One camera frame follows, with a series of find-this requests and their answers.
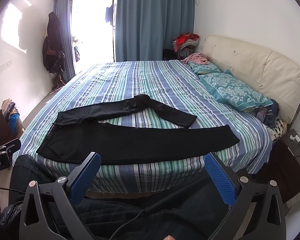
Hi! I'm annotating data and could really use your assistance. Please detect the black bedside table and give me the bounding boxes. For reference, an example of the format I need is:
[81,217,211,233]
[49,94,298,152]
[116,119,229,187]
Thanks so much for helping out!
[253,129,300,203]

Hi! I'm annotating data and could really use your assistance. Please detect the cream padded headboard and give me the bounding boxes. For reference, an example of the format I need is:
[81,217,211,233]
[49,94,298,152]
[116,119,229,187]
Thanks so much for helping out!
[203,35,300,125]

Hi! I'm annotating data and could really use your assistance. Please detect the red clothes pile on stool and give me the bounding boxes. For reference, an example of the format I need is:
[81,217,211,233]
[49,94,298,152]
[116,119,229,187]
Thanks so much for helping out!
[172,33,200,52]

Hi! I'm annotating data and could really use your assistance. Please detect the white wall switch plate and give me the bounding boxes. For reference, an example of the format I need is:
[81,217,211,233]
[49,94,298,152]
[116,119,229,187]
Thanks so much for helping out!
[0,60,13,73]

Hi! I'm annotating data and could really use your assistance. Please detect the dark brown dresser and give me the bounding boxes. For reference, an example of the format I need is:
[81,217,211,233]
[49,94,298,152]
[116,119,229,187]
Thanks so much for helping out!
[0,106,24,149]

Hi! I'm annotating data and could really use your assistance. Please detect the black pants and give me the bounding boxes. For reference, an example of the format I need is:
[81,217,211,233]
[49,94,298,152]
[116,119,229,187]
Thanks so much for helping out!
[37,94,240,165]

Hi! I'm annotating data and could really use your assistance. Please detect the dark quilted jacket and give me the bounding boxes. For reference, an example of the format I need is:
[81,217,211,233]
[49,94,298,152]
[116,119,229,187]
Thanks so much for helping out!
[0,155,229,239]

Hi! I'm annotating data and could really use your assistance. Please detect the dark clothes on coat rack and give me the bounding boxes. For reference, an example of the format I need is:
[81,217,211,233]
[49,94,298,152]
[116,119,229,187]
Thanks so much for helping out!
[43,12,65,75]

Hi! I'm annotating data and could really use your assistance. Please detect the blue curtain right panel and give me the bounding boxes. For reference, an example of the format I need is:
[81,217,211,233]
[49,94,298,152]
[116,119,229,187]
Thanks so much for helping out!
[115,0,194,62]

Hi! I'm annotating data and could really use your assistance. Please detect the teal floral pillow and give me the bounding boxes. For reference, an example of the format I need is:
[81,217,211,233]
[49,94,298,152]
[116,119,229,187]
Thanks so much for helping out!
[199,70,273,112]
[188,61,222,75]

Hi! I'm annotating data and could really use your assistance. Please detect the near teal floral pillow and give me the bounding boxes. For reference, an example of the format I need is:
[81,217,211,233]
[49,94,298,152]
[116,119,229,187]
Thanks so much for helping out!
[199,70,273,112]

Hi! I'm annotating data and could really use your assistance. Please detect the clothes pile on dresser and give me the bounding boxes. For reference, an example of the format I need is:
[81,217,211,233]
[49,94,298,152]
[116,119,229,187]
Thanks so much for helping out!
[1,99,23,134]

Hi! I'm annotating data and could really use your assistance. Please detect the pink garment on bed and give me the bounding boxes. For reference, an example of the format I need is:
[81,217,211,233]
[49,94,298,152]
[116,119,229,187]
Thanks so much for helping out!
[182,53,210,64]

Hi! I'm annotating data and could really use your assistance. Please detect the far teal floral pillow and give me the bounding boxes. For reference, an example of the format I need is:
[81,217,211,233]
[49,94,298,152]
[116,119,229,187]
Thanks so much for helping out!
[188,61,222,75]

